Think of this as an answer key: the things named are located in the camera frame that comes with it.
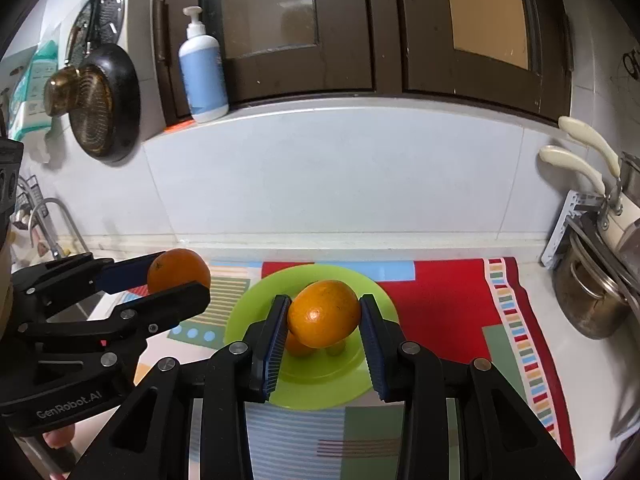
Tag steel strainer lid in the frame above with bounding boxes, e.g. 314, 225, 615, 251
65, 0, 125, 66

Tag person's left hand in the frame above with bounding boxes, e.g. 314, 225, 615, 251
42, 424, 77, 450

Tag steel saucepan with cream handle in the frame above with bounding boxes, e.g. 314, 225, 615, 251
558, 116, 640, 196

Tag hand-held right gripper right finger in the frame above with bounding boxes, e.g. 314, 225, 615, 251
359, 294, 583, 480

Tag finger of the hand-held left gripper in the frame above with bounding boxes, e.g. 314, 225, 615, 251
12, 252, 161, 323
17, 281, 212, 386

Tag metal pot rack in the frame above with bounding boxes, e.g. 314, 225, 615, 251
540, 190, 640, 281

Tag oval orange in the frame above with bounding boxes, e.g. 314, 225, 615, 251
287, 280, 362, 350

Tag steel faucet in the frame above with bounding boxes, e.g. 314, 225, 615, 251
27, 197, 91, 261

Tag round orange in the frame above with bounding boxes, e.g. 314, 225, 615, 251
146, 248, 212, 295

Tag black scissors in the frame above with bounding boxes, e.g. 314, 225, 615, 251
621, 49, 640, 83

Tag black frying pan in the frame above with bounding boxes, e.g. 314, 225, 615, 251
42, 42, 141, 163

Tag blue pump bottle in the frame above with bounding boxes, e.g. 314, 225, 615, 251
178, 6, 230, 124

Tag green white packet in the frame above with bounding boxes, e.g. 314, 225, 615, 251
10, 40, 71, 138

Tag green plate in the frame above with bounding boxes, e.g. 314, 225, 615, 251
223, 264, 401, 410

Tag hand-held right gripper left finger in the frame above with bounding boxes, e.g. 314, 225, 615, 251
65, 295, 293, 480

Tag steel stock pot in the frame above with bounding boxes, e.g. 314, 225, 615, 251
552, 225, 633, 341

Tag dark wooden cabinet door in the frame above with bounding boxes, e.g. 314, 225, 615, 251
152, 0, 401, 121
395, 0, 573, 121

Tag colourful patterned mat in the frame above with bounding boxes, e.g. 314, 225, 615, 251
135, 257, 563, 480

